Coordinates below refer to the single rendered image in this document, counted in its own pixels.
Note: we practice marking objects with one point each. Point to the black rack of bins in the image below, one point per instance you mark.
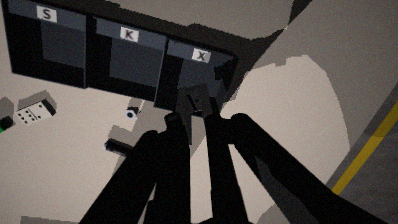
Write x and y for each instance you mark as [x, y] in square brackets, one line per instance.
[55, 53]

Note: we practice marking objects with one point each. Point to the white domino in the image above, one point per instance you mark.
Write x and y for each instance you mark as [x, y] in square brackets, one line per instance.
[34, 113]

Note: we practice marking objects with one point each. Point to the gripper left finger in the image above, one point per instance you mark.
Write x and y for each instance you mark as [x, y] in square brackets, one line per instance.
[123, 199]

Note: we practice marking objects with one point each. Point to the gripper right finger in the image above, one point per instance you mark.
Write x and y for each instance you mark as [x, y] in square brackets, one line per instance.
[300, 195]

